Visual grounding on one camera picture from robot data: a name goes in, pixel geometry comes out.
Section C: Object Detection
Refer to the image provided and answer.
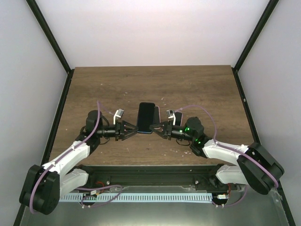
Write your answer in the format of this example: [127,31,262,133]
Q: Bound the purple cable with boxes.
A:
[29,100,123,214]
[174,105,279,208]

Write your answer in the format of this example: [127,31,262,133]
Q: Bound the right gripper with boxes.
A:
[150,121,194,142]

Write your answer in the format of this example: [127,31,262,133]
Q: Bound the black frame post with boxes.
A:
[233,0,279,71]
[26,0,71,74]

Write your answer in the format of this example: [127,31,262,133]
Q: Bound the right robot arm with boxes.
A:
[150,117,285,195]

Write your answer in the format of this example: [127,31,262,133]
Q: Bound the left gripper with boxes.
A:
[97,121,139,141]

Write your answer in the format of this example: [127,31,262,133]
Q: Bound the black aluminium frame rail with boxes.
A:
[30,164,278,191]

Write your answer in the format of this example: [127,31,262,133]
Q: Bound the left black frame post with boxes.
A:
[26,0,71,74]

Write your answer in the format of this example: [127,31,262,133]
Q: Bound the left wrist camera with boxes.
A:
[113,109,124,125]

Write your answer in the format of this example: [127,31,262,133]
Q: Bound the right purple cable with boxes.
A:
[174,105,279,208]

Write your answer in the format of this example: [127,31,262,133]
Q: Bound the blue-edged black phone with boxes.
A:
[136,103,155,134]

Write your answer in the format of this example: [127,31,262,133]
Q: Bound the white phone case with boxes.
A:
[174,111,184,127]

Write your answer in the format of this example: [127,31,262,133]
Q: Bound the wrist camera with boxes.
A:
[113,109,124,125]
[166,109,176,126]

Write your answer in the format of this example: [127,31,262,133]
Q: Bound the right black frame post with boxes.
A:
[233,0,279,71]

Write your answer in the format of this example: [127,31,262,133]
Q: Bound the pink phone case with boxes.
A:
[153,105,161,125]

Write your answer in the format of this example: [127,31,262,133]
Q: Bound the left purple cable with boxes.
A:
[29,100,123,214]

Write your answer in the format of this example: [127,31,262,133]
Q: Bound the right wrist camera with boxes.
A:
[166,109,176,126]

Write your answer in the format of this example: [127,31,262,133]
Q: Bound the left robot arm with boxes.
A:
[19,109,138,215]

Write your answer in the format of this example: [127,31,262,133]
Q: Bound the black phone case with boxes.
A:
[135,102,156,135]

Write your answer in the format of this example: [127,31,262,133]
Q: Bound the light blue slotted cable duct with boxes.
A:
[59,193,213,203]

